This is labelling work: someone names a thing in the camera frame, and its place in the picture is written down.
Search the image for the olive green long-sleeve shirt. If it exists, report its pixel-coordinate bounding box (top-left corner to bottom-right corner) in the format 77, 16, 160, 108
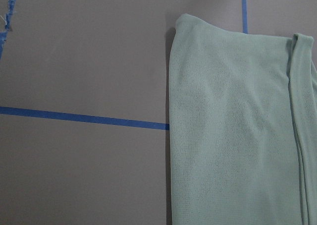
169, 14, 317, 225

